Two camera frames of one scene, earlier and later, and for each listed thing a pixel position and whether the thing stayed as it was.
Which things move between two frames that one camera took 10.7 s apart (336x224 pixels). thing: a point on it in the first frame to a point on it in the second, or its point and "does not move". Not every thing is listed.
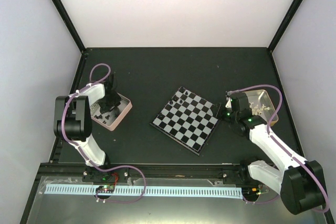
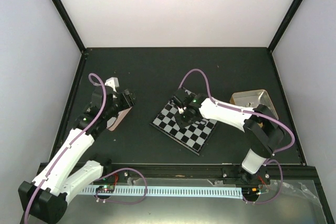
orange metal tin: [261, 105] does not move
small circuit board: [106, 189] does not move
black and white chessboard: [188, 120] does not move
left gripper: [105, 108] to [128, 102]
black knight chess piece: [161, 116] does not move
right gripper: [218, 114] to [182, 124]
